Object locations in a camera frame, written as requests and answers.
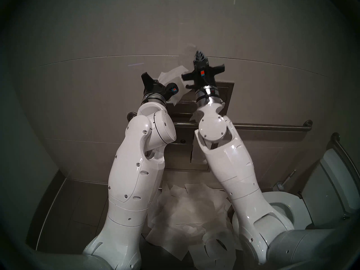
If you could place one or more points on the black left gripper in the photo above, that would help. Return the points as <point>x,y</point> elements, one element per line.
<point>157,93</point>

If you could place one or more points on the heap of paper seat covers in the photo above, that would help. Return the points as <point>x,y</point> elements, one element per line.
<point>191,213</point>

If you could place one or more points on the seat cover with oval cutout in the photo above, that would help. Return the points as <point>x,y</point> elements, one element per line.
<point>199,255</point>

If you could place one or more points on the white toilet paper roll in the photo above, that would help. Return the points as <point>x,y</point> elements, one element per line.
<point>194,151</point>

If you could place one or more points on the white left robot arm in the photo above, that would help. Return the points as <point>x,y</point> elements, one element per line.
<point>135,173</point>

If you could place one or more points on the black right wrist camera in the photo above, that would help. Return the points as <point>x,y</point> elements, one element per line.
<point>202,73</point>

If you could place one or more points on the long steel grab bar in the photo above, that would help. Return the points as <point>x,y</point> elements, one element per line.
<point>267,127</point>

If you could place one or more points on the stainless steel wall dispenser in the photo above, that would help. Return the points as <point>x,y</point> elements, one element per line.
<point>180,157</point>

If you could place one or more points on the short steel grab bar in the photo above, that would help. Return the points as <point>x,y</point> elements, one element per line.
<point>348,159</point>

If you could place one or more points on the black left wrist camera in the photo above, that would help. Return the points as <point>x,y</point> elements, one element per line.
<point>173,90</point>

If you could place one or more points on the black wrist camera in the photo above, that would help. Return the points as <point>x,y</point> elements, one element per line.
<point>202,73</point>
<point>173,90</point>

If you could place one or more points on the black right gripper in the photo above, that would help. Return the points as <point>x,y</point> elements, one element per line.
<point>205,82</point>

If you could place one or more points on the large flat paper seat cover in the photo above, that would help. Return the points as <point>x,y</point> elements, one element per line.
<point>166,244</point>

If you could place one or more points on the white paper toilet seat cover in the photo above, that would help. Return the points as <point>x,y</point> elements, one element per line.
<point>174,74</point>

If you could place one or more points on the white ceramic toilet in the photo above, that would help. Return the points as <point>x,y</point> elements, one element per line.
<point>332,188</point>

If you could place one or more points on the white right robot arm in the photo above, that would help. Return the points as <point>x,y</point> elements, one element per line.
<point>233,173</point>

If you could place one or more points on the toilet brush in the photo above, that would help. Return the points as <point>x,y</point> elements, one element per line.
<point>284,182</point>

